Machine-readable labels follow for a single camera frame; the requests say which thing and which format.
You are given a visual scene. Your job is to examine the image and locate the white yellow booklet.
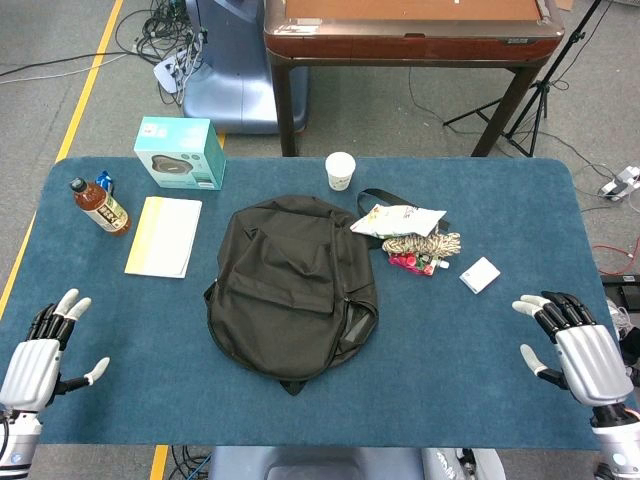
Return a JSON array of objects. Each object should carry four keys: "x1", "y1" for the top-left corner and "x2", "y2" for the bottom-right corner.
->
[{"x1": 124, "y1": 195, "x2": 204, "y2": 280}]

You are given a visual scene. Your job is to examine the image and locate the brown mahjong table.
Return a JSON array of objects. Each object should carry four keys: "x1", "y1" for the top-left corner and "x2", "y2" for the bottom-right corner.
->
[{"x1": 263, "y1": 0, "x2": 566, "y2": 158}]

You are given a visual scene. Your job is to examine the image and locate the pink drink pouch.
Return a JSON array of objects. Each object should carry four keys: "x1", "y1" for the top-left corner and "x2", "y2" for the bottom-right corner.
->
[{"x1": 388, "y1": 251, "x2": 454, "y2": 278}]

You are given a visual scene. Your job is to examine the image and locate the red floor cable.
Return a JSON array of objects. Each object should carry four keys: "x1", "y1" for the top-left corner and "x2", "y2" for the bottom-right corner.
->
[{"x1": 594, "y1": 243, "x2": 640, "y2": 276}]

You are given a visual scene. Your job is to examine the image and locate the beige rope bundle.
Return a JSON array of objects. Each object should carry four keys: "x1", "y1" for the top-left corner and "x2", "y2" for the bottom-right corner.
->
[{"x1": 382, "y1": 231, "x2": 462, "y2": 261}]

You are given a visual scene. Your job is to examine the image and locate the tangled floor cables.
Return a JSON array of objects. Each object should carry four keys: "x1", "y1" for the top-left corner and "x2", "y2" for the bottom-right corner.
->
[{"x1": 115, "y1": 0, "x2": 206, "y2": 106}]

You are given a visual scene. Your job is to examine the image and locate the teal product box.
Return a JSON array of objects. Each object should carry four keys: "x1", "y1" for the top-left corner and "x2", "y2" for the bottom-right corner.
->
[{"x1": 133, "y1": 116, "x2": 227, "y2": 192}]

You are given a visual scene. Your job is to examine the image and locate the white snack packet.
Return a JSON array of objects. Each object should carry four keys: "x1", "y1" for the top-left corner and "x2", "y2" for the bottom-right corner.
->
[{"x1": 349, "y1": 203, "x2": 448, "y2": 240}]

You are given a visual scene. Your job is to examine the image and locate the white power strip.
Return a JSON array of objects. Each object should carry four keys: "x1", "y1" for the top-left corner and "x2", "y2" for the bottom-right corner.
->
[
  {"x1": 152, "y1": 54, "x2": 189, "y2": 94},
  {"x1": 599, "y1": 167, "x2": 640, "y2": 201}
]

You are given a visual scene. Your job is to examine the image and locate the blue grey robot body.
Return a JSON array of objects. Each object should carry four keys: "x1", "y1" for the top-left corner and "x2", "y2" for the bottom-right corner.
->
[{"x1": 182, "y1": 0, "x2": 309, "y2": 135}]

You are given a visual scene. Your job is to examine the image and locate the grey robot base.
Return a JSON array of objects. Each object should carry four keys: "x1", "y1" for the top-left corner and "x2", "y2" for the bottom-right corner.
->
[{"x1": 207, "y1": 446, "x2": 506, "y2": 480}]

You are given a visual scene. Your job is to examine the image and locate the white paper cup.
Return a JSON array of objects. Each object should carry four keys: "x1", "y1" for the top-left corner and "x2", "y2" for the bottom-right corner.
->
[{"x1": 324, "y1": 151, "x2": 357, "y2": 192}]

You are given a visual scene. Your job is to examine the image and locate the small white box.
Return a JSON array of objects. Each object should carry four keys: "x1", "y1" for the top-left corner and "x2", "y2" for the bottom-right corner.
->
[{"x1": 459, "y1": 256, "x2": 502, "y2": 295}]

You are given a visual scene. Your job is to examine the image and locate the brown tea bottle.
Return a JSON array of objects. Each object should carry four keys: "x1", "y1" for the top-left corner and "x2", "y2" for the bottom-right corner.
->
[{"x1": 69, "y1": 177, "x2": 132, "y2": 238}]

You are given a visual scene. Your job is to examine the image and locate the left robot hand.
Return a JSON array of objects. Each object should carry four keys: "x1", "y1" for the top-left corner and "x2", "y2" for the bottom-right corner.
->
[{"x1": 0, "y1": 288, "x2": 111, "y2": 414}]

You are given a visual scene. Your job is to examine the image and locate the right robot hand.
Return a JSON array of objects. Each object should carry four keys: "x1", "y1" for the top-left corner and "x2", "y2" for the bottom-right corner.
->
[{"x1": 511, "y1": 290, "x2": 636, "y2": 407}]

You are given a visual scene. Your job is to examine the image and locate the black tripod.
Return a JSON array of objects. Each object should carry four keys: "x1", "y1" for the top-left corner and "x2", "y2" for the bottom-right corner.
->
[{"x1": 443, "y1": 0, "x2": 606, "y2": 158}]

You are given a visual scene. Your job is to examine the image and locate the blue felt table cover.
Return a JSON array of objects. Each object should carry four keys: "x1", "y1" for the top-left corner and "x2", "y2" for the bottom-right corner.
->
[{"x1": 0, "y1": 156, "x2": 621, "y2": 447}]

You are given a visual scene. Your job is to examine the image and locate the black backpack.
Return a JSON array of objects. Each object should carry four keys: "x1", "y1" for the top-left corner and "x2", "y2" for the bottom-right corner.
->
[{"x1": 203, "y1": 188, "x2": 449, "y2": 397}]

